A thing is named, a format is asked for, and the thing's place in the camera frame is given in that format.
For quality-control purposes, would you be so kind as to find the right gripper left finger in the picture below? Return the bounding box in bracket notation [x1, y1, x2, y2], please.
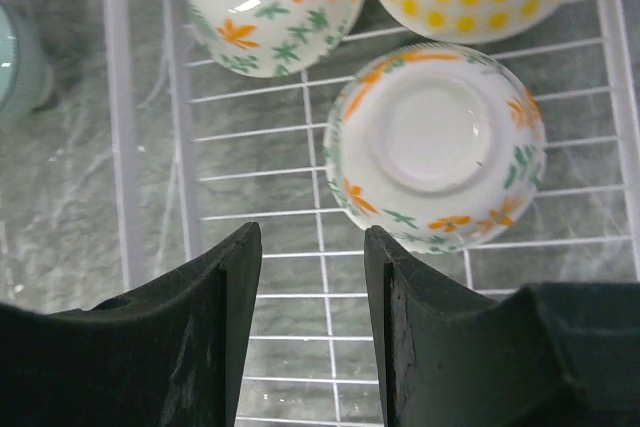
[1, 222, 262, 426]

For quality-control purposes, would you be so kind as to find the light teal bowl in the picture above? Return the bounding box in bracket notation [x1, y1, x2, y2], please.
[1, 2, 54, 129]

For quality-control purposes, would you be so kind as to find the leaf and orange flower bowl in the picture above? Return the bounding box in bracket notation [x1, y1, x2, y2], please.
[323, 42, 546, 254]

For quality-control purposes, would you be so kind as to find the white wire dish rack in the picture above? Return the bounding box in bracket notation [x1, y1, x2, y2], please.
[104, 0, 639, 426]

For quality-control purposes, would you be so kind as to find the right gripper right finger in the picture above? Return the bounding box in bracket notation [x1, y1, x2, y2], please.
[364, 226, 639, 426]

